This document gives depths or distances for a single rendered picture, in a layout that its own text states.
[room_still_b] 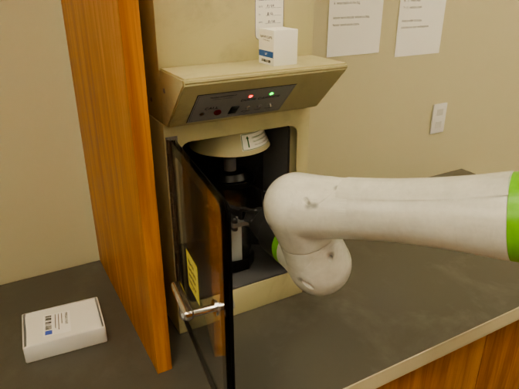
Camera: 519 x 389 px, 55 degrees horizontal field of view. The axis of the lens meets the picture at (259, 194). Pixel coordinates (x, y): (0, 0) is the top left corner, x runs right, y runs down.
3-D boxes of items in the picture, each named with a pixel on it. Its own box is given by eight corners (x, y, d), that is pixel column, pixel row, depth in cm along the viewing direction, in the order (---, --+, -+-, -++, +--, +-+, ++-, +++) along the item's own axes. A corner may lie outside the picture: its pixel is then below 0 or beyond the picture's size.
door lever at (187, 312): (201, 285, 82) (201, 272, 81) (218, 319, 74) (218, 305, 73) (169, 292, 80) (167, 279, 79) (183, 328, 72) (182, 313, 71)
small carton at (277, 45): (258, 62, 91) (258, 28, 88) (281, 60, 93) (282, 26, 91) (273, 66, 87) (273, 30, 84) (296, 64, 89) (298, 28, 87)
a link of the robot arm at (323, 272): (322, 319, 83) (371, 282, 86) (300, 268, 77) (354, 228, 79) (279, 279, 95) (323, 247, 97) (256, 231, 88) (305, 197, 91)
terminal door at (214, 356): (186, 318, 106) (173, 136, 89) (233, 430, 80) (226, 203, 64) (182, 319, 105) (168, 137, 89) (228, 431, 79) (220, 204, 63)
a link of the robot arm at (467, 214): (510, 282, 62) (520, 221, 69) (503, 211, 56) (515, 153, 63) (265, 254, 82) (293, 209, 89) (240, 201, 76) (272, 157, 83)
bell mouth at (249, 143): (177, 139, 112) (175, 115, 110) (246, 128, 120) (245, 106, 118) (208, 163, 98) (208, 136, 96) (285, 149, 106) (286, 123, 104)
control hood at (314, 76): (161, 124, 89) (157, 68, 85) (310, 103, 104) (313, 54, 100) (185, 142, 80) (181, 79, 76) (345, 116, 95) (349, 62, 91)
